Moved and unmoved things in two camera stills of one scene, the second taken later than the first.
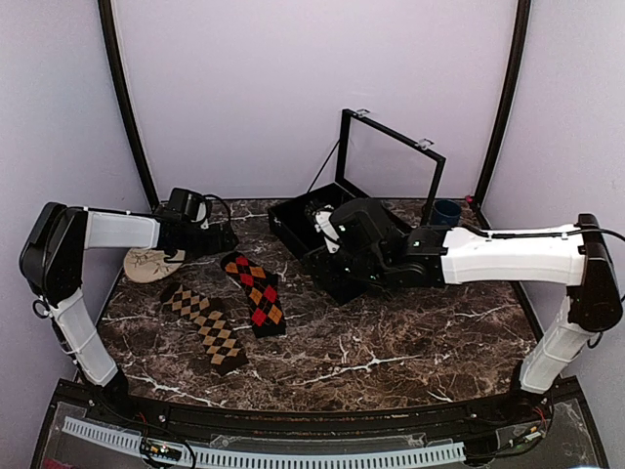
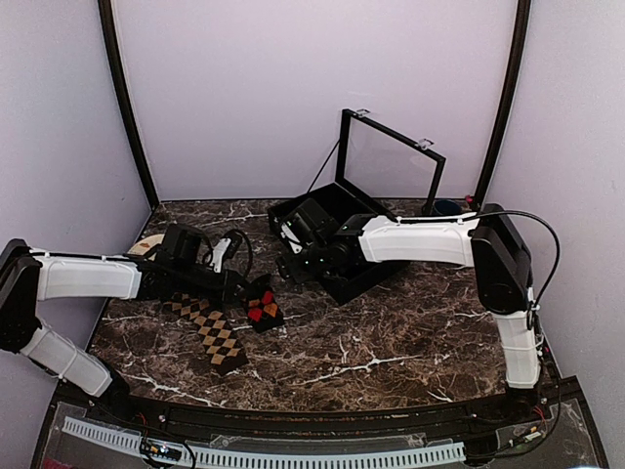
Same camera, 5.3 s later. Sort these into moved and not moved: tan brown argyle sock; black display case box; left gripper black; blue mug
Moved: left gripper black
Not moved: tan brown argyle sock; black display case box; blue mug
